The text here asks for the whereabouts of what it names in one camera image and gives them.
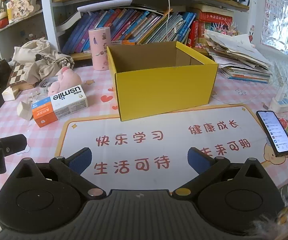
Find pink cartoon figure ornament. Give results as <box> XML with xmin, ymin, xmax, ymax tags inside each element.
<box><xmin>7</xmin><ymin>0</ymin><xmax>40</xmax><ymax>24</ymax></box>

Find yellow cardboard box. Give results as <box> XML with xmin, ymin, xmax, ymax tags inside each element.
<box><xmin>106</xmin><ymin>41</ymin><xmax>219</xmax><ymax>122</ymax></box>

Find small orange white box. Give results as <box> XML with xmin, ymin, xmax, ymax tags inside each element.
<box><xmin>111</xmin><ymin>39</ymin><xmax>136</xmax><ymax>46</ymax></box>

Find thick red book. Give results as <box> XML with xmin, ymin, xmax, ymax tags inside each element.
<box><xmin>187</xmin><ymin>11</ymin><xmax>234</xmax><ymax>48</ymax></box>

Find row of colourful books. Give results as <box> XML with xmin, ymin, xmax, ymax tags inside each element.
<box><xmin>61</xmin><ymin>7</ymin><xmax>199</xmax><ymax>54</ymax></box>

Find white flat lamp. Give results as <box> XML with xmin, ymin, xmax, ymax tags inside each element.
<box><xmin>77</xmin><ymin>0</ymin><xmax>132</xmax><ymax>12</ymax></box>

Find white orange toothpaste box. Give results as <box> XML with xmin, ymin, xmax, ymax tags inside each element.
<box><xmin>31</xmin><ymin>84</ymin><xmax>89</xmax><ymax>128</ymax></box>

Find stack of papers and booklets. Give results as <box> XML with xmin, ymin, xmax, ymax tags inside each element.
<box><xmin>205</xmin><ymin>29</ymin><xmax>274</xmax><ymax>84</ymax></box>

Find pink plush toy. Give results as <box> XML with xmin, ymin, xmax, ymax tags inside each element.
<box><xmin>47</xmin><ymin>67</ymin><xmax>82</xmax><ymax>97</ymax></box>

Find wooden chessboard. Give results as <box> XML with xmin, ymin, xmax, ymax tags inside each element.
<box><xmin>6</xmin><ymin>62</ymin><xmax>35</xmax><ymax>91</ymax></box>

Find white hanging cable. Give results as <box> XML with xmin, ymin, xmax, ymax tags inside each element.
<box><xmin>159</xmin><ymin>0</ymin><xmax>172</xmax><ymax>43</ymax></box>

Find pale wooden block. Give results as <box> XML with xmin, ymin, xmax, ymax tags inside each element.
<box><xmin>2</xmin><ymin>86</ymin><xmax>19</xmax><ymax>102</ymax></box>
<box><xmin>17</xmin><ymin>101</ymin><xmax>34</xmax><ymax>121</ymax></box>

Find white bookshelf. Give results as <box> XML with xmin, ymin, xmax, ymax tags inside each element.
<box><xmin>0</xmin><ymin>0</ymin><xmax>250</xmax><ymax>61</ymax></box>

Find pink cartoon cylinder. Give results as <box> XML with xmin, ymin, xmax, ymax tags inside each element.
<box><xmin>88</xmin><ymin>27</ymin><xmax>112</xmax><ymax>71</ymax></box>

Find dark brown bag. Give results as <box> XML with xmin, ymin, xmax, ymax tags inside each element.
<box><xmin>0</xmin><ymin>59</ymin><xmax>12</xmax><ymax>85</ymax></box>

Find cartoon wall sticker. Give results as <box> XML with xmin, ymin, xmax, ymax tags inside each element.
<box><xmin>249</xmin><ymin>25</ymin><xmax>257</xmax><ymax>43</ymax></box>

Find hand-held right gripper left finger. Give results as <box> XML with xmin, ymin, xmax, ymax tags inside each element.
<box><xmin>15</xmin><ymin>147</ymin><xmax>107</xmax><ymax>200</ymax></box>

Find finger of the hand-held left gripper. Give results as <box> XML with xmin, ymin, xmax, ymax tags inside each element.
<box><xmin>0</xmin><ymin>134</ymin><xmax>28</xmax><ymax>157</ymax></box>

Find black smartphone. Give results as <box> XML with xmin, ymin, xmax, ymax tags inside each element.
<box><xmin>256</xmin><ymin>110</ymin><xmax>288</xmax><ymax>157</ymax></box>

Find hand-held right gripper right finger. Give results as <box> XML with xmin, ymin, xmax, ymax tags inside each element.
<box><xmin>171</xmin><ymin>147</ymin><xmax>269</xmax><ymax>201</ymax></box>

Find small white blue box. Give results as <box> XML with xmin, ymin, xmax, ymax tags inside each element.
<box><xmin>269</xmin><ymin>85</ymin><xmax>288</xmax><ymax>113</ymax></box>

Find clear tape roll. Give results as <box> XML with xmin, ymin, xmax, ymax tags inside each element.
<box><xmin>39</xmin><ymin>77</ymin><xmax>59</xmax><ymax>93</ymax></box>

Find beige cloth bag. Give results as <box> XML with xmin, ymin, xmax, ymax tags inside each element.
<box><xmin>12</xmin><ymin>39</ymin><xmax>75</xmax><ymax>85</ymax></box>

